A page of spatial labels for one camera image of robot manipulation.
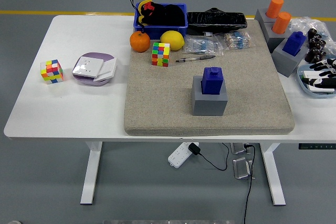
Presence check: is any purple plate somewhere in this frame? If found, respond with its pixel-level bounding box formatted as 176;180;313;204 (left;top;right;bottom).
72;52;117;87

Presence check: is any orange cylinder seal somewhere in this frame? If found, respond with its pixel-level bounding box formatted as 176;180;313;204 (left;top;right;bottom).
266;0;285;18
271;12;292;35

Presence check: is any black pouch with yellow trim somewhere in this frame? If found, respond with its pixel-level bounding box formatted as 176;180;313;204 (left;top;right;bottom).
128;0;186;27

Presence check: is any grey seal holder block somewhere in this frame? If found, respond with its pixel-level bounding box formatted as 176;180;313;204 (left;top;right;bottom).
192;75;228;116
264;20;292;53
254;8;276;25
271;37;310;78

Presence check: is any black power cable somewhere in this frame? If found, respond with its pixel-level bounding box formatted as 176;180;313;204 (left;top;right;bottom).
243;144;256;221

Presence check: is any light blue plate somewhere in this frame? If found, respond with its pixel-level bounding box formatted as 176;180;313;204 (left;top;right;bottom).
296;62;336;99

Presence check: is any grey-brown table mat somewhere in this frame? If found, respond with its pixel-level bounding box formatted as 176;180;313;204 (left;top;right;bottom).
123;18;295;137

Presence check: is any thin black adapter cable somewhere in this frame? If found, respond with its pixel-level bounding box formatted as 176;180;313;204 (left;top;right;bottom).
198;142;229;172

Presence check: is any multicolour puzzle cube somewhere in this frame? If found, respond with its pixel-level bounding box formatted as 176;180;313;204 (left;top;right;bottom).
151;41;171;68
40;59;65;85

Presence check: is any black wrapped long bundle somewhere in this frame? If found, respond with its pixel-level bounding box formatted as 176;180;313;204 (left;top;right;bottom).
186;7;248;33

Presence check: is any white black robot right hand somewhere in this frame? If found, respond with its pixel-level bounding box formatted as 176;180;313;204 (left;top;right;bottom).
301;58;336;90

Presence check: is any blue plastic bin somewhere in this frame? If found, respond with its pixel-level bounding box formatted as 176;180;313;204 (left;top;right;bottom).
133;3;188;40

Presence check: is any blue square seal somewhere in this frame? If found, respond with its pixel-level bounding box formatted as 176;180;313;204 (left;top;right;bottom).
201;66;226;95
282;31;307;57

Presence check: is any silver metal bracket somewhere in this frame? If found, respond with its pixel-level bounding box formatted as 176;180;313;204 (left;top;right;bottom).
230;142;250;155
233;157;254;180

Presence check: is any orange fruit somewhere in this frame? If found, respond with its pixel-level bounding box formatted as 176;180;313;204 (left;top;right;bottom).
130;30;151;53

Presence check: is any yellow lemon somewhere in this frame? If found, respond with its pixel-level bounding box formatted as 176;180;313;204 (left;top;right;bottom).
160;30;185;51

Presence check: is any clear plastic bag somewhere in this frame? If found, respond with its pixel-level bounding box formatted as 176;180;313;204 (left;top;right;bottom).
288;16;336;41

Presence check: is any white power strip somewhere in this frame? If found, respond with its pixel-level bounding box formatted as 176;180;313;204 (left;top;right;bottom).
167;142;200;169

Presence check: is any grey ballpoint pen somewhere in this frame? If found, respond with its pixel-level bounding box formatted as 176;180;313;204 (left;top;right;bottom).
175;54;217;63

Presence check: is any clear bag of resistors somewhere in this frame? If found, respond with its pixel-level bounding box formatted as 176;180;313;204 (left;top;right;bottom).
223;31;255;50
183;36;225;56

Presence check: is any white wall socket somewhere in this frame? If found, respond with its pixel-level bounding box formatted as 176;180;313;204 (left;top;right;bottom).
72;56;105;78

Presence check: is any black table control panel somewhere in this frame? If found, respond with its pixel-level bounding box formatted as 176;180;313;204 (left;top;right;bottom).
298;143;336;150

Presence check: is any white table leg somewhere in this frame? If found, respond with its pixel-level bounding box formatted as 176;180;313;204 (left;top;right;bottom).
80;141;103;205
259;142;286;206

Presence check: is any black power adapter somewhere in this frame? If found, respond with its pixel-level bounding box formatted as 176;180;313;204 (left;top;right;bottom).
188;142;202;156

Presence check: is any white switch panel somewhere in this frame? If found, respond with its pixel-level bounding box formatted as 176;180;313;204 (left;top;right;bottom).
93;57;118;82
301;69;336;93

